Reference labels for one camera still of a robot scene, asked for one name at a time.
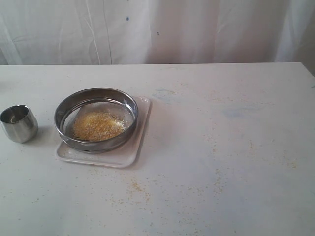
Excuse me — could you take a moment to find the yellow and white grain mix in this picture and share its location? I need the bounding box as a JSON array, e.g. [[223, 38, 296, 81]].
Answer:
[[73, 112, 125, 142]]

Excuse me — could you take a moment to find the round steel sieve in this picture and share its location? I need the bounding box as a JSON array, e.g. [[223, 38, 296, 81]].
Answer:
[[54, 88, 139, 153]]

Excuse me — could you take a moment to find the small steel cup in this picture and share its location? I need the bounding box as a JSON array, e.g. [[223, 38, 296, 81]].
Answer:
[[0, 105, 38, 143]]

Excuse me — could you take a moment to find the white square tray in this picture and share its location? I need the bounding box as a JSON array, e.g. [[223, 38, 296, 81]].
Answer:
[[56, 96, 151, 168]]

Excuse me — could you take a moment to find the white backdrop curtain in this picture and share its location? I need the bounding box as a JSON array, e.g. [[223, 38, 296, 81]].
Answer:
[[0, 0, 315, 73]]

